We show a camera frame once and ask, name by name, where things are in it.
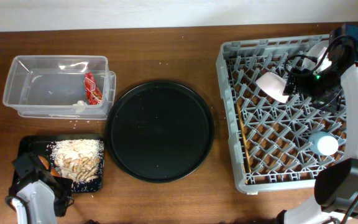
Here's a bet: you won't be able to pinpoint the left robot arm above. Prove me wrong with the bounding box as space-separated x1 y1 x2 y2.
4 172 75 224

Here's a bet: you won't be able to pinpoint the black rectangular tray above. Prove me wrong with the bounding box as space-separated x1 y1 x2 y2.
14 133 106 194

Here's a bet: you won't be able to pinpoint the clear plastic bin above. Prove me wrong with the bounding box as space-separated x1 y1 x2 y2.
2 55 116 120

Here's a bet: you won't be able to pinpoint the light blue cup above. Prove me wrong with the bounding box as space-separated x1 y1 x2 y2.
309 131 339 156

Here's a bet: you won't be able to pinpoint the white tissue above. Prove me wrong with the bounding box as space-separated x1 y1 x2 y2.
73 100 88 113

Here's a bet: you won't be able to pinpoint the spilled rice and nuts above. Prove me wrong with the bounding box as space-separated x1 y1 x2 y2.
47 139 104 193

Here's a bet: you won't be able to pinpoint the wooden chopstick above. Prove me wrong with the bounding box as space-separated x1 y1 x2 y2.
241 131 252 174
236 103 251 175

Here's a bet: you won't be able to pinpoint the white bowl with food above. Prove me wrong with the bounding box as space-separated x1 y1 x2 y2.
255 72 289 103

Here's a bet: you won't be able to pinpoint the grey dishwasher rack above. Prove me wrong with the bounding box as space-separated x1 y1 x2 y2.
216 35 347 194

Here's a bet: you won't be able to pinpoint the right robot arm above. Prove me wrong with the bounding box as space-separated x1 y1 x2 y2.
275 24 358 223

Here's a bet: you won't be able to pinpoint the red snack wrapper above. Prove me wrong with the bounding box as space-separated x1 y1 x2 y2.
84 72 103 105

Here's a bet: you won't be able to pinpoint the orange carrot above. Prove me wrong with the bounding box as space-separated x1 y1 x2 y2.
38 156 60 177

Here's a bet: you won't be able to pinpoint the round black tray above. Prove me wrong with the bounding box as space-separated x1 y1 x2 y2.
105 80 214 184

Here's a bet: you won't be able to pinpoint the grey plate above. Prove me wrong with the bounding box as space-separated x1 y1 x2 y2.
301 40 331 74

